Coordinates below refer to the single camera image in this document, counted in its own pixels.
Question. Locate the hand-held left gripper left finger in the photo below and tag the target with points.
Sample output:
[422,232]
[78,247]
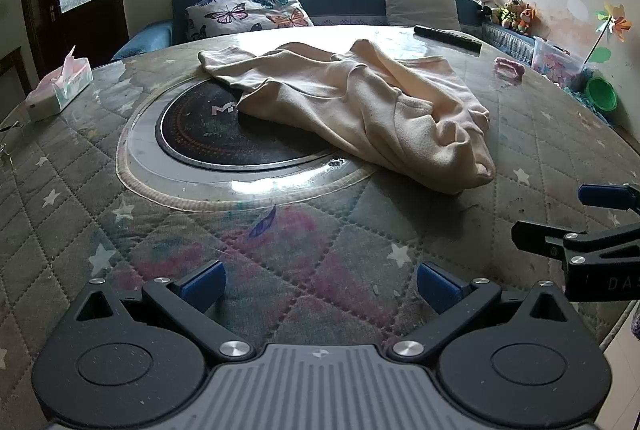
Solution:
[202,282]

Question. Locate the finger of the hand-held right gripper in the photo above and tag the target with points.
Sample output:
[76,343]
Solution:
[537,237]
[605,196]

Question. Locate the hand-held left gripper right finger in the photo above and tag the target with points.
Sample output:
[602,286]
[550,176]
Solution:
[440,285]

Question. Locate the cream knit garment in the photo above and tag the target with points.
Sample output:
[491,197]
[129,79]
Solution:
[370,110]

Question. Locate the green plastic bucket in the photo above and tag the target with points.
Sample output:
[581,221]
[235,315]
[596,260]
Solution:
[601,94]

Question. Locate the clear plastic storage box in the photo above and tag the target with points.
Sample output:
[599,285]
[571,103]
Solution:
[557,57]

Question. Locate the round black cooktop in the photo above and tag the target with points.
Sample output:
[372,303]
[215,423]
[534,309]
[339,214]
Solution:
[210,135]

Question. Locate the pink hair clip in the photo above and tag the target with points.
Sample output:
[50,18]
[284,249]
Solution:
[509,67]

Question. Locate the colourful pinwheel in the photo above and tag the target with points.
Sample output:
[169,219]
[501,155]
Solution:
[612,22]

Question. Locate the orange plush toy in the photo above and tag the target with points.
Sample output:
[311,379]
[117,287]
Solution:
[526,19]

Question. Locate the yellow green plush toy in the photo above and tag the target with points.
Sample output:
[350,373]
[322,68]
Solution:
[509,12]

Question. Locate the black remote control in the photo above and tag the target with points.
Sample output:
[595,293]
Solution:
[447,37]

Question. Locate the tissue box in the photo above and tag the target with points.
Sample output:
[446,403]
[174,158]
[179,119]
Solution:
[57,87]

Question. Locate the grey pillow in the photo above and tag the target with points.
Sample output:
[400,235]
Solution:
[422,2]

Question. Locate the butterfly print pillow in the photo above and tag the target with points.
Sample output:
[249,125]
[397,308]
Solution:
[245,7]

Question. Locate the blue sofa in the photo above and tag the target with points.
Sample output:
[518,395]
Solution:
[340,0]

